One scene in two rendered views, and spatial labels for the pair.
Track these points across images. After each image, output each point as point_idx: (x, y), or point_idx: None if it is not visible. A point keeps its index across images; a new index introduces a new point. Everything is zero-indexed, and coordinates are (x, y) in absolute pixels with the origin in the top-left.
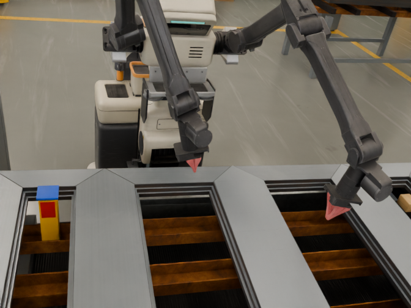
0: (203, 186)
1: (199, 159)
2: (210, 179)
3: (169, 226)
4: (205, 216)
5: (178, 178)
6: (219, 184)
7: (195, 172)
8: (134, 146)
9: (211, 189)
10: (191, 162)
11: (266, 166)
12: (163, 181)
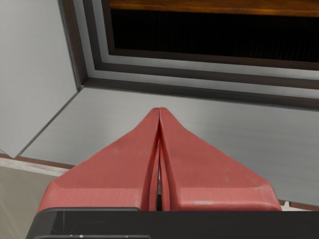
0: (125, 79)
1: (79, 182)
2: (93, 101)
3: (266, 0)
4: (146, 6)
5: (229, 133)
6: (55, 64)
7: (156, 108)
8: None
9: (95, 56)
10: (202, 171)
11: None
12: (315, 126)
